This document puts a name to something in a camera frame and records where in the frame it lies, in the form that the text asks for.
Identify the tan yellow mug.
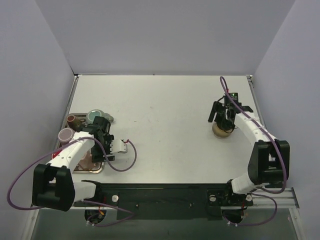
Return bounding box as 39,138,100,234
212,122,232,139

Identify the green glazed mug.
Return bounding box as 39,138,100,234
85,109,114,124

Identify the brown mug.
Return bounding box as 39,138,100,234
66,114,85,131

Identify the mauve pink mug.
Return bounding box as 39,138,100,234
57,127,75,145

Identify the red mug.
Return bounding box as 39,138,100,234
51,150,62,160

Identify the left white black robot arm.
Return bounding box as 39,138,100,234
32,116,114,212

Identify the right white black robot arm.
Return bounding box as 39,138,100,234
208,92,290,205

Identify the metal tray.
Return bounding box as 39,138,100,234
65,113,103,174

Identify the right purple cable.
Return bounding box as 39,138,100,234
219,76,288,227

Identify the purple cable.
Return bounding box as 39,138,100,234
219,76,288,227
6,136,138,228

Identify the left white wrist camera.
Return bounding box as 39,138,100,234
110,139,128,154

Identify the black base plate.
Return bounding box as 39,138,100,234
74,183,253,220

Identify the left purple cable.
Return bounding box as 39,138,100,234
6,136,138,228

